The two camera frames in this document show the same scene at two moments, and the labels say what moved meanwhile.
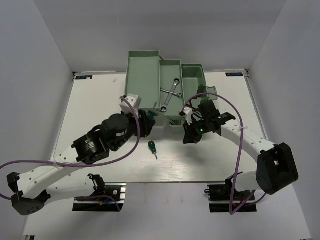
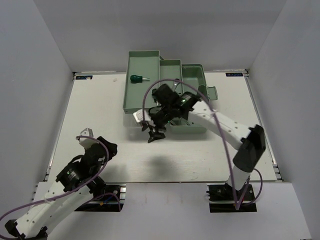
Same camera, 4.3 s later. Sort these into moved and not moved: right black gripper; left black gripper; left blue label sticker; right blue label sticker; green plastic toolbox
Moved: right black gripper; left black gripper
Not moved: green plastic toolbox; right blue label sticker; left blue label sticker
